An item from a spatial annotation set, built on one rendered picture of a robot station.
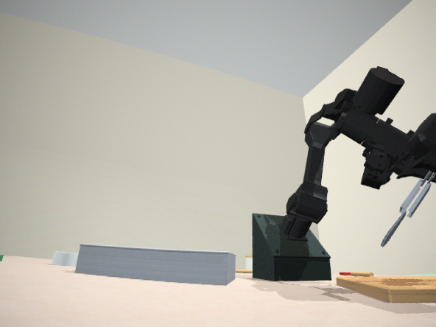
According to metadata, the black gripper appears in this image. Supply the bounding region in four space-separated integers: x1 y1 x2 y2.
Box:
361 113 436 183

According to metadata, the pale grey cylinder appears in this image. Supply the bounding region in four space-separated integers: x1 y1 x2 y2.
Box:
52 251 78 267

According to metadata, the red spatula with wooden handle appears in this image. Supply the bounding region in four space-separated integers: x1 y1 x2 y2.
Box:
340 272 374 277

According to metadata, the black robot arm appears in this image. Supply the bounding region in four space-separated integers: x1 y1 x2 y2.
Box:
278 66 405 241

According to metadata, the small grey jar with orange lid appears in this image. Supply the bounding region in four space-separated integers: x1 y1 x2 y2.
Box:
245 256 253 270

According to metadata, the light wooden board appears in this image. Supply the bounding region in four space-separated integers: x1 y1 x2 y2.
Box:
336 276 436 303

